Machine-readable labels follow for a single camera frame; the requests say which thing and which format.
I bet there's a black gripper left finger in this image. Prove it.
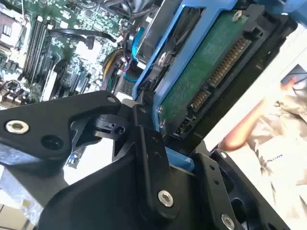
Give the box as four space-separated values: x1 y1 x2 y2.
0 90 180 220

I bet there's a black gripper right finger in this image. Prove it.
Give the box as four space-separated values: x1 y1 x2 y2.
191 150 292 230

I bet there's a black disk wire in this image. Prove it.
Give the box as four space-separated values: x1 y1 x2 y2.
48 28 118 50

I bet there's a hard disk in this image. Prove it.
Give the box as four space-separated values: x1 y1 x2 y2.
131 0 300 174

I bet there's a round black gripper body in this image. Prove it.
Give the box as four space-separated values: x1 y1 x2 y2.
35 153 269 230

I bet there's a person's hand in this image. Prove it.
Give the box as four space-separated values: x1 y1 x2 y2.
281 78 298 91

